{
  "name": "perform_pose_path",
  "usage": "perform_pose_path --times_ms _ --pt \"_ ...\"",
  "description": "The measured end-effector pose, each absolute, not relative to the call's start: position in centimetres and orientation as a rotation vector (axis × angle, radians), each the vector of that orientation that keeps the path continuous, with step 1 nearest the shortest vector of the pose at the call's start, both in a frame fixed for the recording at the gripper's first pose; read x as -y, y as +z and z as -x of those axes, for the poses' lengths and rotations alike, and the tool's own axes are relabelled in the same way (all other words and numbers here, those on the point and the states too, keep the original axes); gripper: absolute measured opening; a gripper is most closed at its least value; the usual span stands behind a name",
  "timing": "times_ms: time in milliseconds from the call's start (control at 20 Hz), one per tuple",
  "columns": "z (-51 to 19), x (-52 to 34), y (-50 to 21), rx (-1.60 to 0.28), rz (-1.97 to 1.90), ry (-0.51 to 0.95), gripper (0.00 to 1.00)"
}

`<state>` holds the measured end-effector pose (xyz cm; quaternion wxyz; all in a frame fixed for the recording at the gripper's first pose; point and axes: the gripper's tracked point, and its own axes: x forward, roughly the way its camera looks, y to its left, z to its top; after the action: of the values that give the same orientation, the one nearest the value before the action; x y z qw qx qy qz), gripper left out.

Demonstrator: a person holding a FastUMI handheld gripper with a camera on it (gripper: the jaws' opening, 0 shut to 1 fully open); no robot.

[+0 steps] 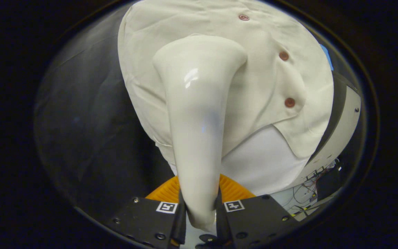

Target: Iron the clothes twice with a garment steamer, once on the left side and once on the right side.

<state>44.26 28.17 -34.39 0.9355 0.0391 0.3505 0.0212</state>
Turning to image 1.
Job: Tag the cream button-up shirt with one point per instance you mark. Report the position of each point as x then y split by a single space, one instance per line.
271 79

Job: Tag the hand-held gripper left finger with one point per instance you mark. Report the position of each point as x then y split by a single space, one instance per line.
143 223

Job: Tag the white garment steamer head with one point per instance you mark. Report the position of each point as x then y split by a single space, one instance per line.
197 121

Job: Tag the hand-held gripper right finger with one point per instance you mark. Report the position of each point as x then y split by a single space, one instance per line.
254 221

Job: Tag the black box device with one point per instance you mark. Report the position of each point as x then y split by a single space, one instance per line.
328 183

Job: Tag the white cabinet with grey top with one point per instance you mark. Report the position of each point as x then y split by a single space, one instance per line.
344 131

